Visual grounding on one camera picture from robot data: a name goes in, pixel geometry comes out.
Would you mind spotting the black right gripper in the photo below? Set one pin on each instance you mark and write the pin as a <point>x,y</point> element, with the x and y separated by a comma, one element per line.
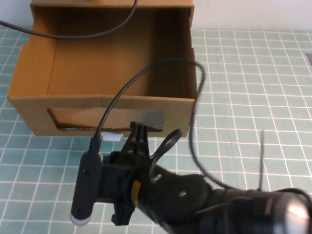
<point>131,168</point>

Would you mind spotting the cardboard drawer with torn window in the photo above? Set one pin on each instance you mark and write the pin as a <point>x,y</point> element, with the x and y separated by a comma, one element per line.
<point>97,68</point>

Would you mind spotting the brown cardboard box shell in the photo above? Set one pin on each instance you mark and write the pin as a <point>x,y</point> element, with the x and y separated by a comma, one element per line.
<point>109,3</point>

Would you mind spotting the black zip tie tail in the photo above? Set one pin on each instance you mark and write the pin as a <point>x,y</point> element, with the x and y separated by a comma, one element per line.
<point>261,165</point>

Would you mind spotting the green checkered tablecloth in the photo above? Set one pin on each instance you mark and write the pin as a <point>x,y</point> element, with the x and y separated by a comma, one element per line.
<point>243,97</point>

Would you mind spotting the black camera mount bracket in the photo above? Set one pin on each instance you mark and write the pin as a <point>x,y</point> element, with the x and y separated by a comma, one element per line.
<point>111,180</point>

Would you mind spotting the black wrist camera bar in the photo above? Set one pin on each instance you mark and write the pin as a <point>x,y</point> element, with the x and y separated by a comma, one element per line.
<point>86,185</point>

